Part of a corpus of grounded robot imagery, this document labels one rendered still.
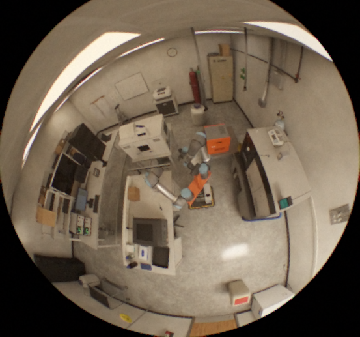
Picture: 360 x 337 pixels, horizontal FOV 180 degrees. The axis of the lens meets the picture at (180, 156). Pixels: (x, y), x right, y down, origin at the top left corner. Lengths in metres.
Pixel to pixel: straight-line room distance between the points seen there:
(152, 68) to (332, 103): 4.62
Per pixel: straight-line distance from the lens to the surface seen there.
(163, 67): 4.40
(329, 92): 2.07
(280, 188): 1.53
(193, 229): 2.69
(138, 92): 4.87
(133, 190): 2.05
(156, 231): 1.61
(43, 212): 2.77
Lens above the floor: 2.66
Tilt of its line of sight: 56 degrees down
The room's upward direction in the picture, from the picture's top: 24 degrees counter-clockwise
